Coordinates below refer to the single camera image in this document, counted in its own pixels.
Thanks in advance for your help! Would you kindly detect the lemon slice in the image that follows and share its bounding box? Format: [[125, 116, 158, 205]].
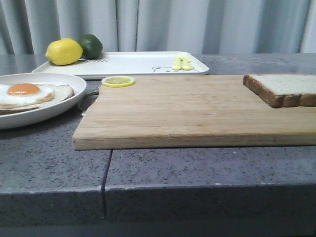
[[101, 76, 136, 87]]

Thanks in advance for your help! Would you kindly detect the metal cutting board handle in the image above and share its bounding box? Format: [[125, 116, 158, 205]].
[[77, 87, 99, 117]]

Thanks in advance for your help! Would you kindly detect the white bear tray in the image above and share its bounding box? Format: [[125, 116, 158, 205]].
[[33, 51, 209, 80]]

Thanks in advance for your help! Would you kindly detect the white round plate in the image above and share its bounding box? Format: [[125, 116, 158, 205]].
[[0, 73, 86, 130]]

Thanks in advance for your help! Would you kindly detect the wooden cutting board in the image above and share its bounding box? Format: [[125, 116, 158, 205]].
[[73, 75, 316, 150]]

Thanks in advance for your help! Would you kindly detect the green lime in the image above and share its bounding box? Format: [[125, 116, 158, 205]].
[[78, 34, 103, 60]]

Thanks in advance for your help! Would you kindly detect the fried egg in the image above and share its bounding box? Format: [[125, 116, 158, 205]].
[[0, 83, 54, 109]]

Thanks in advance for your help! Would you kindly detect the bottom bread slice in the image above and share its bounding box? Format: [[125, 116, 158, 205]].
[[0, 85, 75, 116]]

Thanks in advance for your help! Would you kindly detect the yellow lemon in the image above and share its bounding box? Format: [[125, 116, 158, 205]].
[[45, 38, 83, 66]]

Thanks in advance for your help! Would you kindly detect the white bread slice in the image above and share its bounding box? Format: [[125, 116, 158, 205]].
[[243, 74, 316, 108]]

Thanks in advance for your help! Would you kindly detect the grey curtain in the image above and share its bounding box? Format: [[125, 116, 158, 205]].
[[0, 0, 316, 54]]

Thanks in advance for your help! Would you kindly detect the yellow plastic fork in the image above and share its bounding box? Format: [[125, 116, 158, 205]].
[[172, 55, 183, 70]]

